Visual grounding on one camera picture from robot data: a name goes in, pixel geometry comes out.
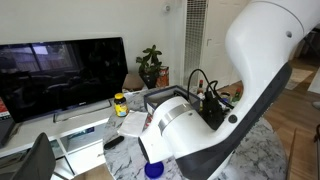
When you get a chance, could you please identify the green glass sauce bottle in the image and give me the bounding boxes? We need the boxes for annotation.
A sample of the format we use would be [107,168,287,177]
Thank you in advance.
[232,87,242,103]

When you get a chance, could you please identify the dark grey chair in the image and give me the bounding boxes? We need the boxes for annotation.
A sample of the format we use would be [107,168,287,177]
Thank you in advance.
[11,132,57,180]

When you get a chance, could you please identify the blue shoe box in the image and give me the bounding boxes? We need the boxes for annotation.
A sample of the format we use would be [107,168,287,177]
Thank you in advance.
[143,84,202,116]

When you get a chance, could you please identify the black flat screen television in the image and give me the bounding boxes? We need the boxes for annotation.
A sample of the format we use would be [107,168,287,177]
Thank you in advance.
[0,37,129,124]

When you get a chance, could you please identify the white wall heater grille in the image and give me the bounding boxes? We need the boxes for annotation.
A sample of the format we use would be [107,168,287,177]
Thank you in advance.
[183,0,208,87]

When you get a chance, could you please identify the white television stand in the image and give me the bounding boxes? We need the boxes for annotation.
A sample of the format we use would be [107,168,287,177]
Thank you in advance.
[0,99,118,180]

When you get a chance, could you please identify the blue round lid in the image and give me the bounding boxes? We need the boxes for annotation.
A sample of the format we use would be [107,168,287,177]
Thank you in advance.
[144,161,165,180]

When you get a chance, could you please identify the beige floor rug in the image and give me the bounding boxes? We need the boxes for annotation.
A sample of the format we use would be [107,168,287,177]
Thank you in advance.
[284,67,314,91]

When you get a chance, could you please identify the green potted plant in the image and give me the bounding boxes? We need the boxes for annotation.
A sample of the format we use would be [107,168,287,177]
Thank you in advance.
[135,44,164,90]

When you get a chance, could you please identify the yellow lid vitamin bottle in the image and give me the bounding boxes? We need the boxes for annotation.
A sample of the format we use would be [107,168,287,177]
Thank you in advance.
[113,92,129,118]

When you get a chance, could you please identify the white panel door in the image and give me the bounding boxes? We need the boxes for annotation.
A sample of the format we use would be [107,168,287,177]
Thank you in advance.
[199,0,252,90]

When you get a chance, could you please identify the black remote control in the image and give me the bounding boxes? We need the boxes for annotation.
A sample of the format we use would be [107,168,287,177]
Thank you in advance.
[103,135,125,151]

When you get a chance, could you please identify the red ketchup packets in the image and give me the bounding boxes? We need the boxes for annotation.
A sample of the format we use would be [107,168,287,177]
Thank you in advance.
[145,114,155,128]

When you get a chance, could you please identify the red cap hot sauce bottle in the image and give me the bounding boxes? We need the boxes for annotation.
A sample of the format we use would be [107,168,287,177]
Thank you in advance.
[196,79,205,100]

